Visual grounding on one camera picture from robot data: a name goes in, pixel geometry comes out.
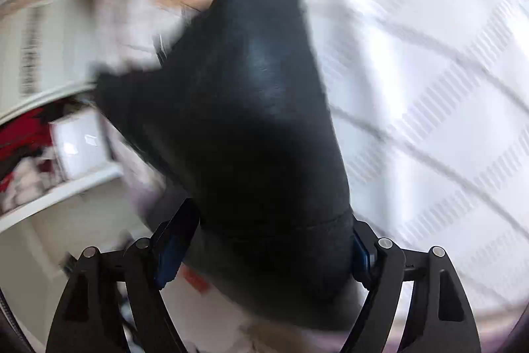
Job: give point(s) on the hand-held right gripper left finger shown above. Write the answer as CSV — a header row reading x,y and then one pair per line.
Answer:
x,y
171,253

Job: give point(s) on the white quilted mat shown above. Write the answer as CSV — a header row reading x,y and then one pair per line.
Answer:
x,y
425,88

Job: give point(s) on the black leather jacket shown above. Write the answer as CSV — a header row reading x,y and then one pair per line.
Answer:
x,y
248,138

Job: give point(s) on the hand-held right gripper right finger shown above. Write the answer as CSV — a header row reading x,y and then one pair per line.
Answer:
x,y
363,258

